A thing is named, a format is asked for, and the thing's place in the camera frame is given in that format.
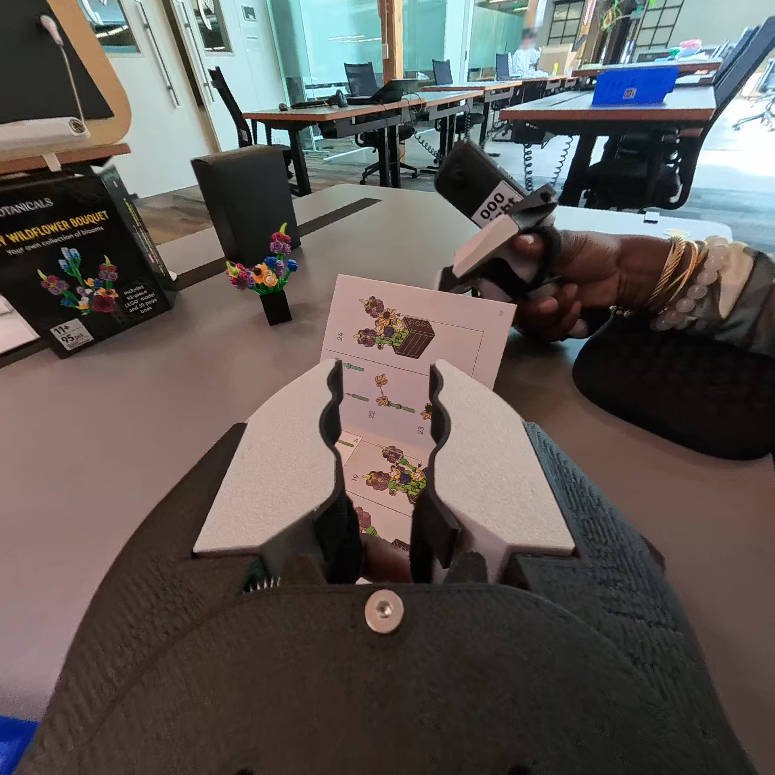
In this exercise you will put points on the blue bins on far desk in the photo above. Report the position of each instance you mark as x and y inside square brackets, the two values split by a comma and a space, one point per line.
[636, 85]

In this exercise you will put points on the plain black box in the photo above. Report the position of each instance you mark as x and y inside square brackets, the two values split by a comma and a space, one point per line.
[248, 194]

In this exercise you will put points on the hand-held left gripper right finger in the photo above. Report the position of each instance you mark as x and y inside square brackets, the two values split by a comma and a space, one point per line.
[497, 484]

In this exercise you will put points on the blue plastic bin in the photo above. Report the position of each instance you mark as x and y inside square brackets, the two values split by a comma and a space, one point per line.
[15, 745]

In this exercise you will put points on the lego instruction booklet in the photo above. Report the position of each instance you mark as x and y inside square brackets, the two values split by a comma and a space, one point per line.
[412, 327]

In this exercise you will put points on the black office chair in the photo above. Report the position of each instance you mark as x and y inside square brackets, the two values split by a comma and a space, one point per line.
[230, 107]

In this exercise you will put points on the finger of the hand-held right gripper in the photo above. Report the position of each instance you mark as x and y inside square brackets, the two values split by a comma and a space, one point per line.
[484, 248]

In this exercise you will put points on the black lego set box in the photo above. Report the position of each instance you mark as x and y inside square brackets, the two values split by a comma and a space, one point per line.
[79, 260]

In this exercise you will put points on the person's right forearm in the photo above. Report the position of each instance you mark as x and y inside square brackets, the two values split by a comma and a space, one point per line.
[753, 303]

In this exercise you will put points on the wood-framed dark screen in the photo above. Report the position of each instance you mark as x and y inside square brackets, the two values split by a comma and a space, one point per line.
[49, 61]

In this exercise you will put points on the long wooden desk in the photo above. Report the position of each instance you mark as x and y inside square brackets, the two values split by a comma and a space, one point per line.
[400, 107]

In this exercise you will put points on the person's right hand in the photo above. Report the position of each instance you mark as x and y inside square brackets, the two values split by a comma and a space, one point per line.
[593, 285]

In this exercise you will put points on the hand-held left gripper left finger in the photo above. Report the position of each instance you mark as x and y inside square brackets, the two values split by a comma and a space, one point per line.
[273, 484]

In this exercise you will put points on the lego flower model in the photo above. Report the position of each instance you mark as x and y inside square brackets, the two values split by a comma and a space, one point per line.
[267, 273]

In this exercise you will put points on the black honeycomb cushion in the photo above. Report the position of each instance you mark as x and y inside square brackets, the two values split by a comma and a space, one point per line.
[678, 388]

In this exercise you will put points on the white flat device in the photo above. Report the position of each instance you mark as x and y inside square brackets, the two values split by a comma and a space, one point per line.
[15, 329]

